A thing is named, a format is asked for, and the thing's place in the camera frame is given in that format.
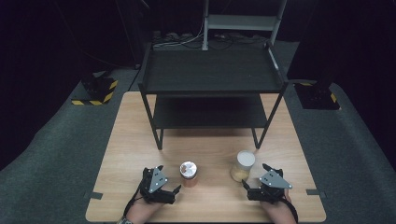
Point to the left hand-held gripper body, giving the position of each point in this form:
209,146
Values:
157,180

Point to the grey tape strip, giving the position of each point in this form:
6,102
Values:
315,193
93,195

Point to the black two-tier shelf rack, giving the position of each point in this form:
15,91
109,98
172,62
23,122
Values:
211,70

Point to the grey metal stand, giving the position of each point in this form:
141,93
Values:
241,22

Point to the person's left hand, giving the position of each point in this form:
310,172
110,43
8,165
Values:
141,211

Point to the clear jar with white lid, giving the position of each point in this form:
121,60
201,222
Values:
243,165

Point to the black base with hazard stripes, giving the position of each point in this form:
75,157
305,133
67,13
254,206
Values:
316,96
96,88

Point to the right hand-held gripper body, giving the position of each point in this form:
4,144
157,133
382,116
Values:
274,182

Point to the person's right hand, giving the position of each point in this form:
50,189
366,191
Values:
278,213

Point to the copper jar with silver lid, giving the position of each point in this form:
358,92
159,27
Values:
188,174

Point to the wristwatch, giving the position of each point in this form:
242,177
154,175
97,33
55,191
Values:
124,221

